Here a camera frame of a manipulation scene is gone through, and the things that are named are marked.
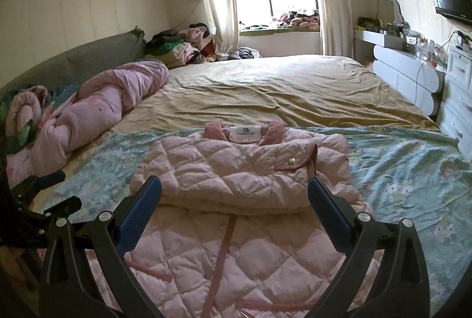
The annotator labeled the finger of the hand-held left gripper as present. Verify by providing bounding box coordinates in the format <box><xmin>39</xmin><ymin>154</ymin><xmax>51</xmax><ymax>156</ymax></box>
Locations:
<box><xmin>22</xmin><ymin>196</ymin><xmax>82</xmax><ymax>232</ymax></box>
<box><xmin>10</xmin><ymin>171</ymin><xmax>66</xmax><ymax>201</ymax></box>

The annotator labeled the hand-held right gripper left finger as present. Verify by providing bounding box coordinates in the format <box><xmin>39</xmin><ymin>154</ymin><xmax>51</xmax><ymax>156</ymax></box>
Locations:
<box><xmin>39</xmin><ymin>175</ymin><xmax>165</xmax><ymax>318</ymax></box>

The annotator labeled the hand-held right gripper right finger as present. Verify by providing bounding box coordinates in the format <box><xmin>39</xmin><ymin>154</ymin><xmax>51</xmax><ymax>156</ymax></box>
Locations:
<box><xmin>308</xmin><ymin>177</ymin><xmax>432</xmax><ymax>318</ymax></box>

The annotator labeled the pink quilted coat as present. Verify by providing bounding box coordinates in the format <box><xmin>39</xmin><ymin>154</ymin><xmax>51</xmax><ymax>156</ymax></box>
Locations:
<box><xmin>88</xmin><ymin>120</ymin><xmax>384</xmax><ymax>318</ymax></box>

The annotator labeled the pile of clothes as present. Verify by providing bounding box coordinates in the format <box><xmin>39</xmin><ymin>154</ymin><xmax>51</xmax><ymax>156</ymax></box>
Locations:
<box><xmin>145</xmin><ymin>23</ymin><xmax>218</xmax><ymax>70</ymax></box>

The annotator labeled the small heap of clothes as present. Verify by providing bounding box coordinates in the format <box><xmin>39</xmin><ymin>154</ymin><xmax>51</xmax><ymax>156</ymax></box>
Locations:
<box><xmin>217</xmin><ymin>49</ymin><xmax>262</xmax><ymax>61</ymax></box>

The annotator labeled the clothes heap on windowsill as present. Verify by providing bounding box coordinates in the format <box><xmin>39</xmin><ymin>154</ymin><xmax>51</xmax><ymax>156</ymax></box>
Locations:
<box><xmin>240</xmin><ymin>8</ymin><xmax>321</xmax><ymax>32</ymax></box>

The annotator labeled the floral printed blanket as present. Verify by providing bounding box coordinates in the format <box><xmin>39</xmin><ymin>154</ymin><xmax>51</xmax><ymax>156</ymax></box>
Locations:
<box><xmin>0</xmin><ymin>84</ymin><xmax>50</xmax><ymax>153</ymax></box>

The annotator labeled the cartoon printed bed sheet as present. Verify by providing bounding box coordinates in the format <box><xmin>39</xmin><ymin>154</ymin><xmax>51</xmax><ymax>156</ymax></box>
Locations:
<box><xmin>7</xmin><ymin>124</ymin><xmax>472</xmax><ymax>304</ymax></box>

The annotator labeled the pink rolled duvet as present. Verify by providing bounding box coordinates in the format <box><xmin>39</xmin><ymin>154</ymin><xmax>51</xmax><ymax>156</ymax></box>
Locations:
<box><xmin>5</xmin><ymin>60</ymin><xmax>170</xmax><ymax>189</ymax></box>

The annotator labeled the tan bed sheet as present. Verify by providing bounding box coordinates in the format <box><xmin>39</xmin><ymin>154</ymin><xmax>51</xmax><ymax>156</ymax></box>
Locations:
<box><xmin>111</xmin><ymin>54</ymin><xmax>441</xmax><ymax>136</ymax></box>

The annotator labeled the grey headboard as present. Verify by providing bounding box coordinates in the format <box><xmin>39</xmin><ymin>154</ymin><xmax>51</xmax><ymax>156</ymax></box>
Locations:
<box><xmin>0</xmin><ymin>27</ymin><xmax>146</xmax><ymax>90</ymax></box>

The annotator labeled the white vanity desk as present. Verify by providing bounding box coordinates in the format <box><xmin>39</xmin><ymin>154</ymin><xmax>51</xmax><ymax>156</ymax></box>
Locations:
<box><xmin>352</xmin><ymin>27</ymin><xmax>445</xmax><ymax>116</ymax></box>

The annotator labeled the white drawer dresser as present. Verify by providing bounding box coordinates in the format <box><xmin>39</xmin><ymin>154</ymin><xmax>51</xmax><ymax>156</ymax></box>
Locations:
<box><xmin>437</xmin><ymin>45</ymin><xmax>472</xmax><ymax>151</ymax></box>

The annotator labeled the cosmetics clutter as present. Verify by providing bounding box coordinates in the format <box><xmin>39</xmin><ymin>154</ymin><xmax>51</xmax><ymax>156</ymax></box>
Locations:
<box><xmin>358</xmin><ymin>17</ymin><xmax>447</xmax><ymax>68</ymax></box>

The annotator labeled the curved vanity mirror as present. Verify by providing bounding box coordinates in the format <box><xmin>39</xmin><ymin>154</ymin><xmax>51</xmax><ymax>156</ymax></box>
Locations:
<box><xmin>376</xmin><ymin>0</ymin><xmax>404</xmax><ymax>25</ymax></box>

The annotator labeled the thin cable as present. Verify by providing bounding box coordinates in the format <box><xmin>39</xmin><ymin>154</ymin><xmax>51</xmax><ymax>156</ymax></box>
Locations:
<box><xmin>415</xmin><ymin>30</ymin><xmax>465</xmax><ymax>105</ymax></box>

